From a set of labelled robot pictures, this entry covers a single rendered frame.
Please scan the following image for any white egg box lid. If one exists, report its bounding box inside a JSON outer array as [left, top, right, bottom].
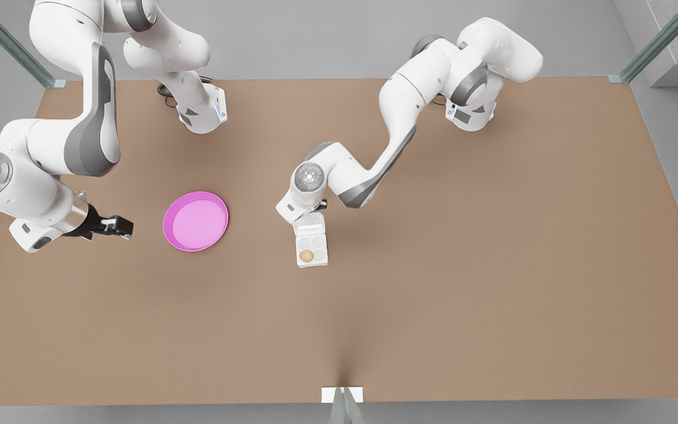
[[293, 213, 325, 238]]

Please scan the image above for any white egg box base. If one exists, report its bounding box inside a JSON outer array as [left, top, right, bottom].
[[295, 234, 329, 269]]

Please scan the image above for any pink round plate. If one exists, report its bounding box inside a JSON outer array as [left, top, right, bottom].
[[163, 191, 230, 253]]

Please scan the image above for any silver frame post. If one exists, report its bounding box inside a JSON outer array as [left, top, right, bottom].
[[321, 386, 365, 424], [0, 0, 67, 90], [607, 0, 678, 85]]

